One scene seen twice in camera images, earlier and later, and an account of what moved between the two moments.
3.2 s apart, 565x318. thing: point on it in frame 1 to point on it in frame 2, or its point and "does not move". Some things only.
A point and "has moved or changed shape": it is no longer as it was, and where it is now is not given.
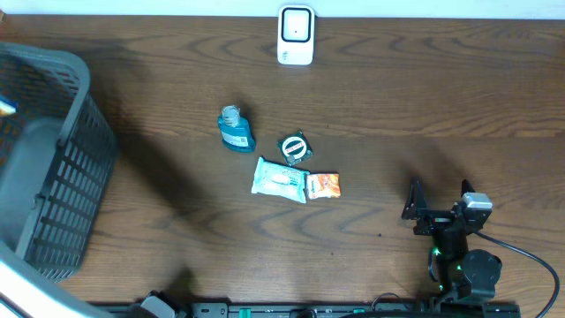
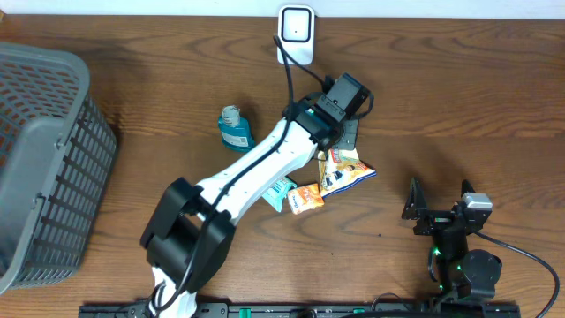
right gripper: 434,220 does not move
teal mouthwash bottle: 235,130 does not move
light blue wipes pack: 280,181 has moved or changed shape
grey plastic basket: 58,154 does not move
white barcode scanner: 296,34 does not move
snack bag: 7,107 to 340,169
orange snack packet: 323,185 to 305,198
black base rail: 314,310 does not move
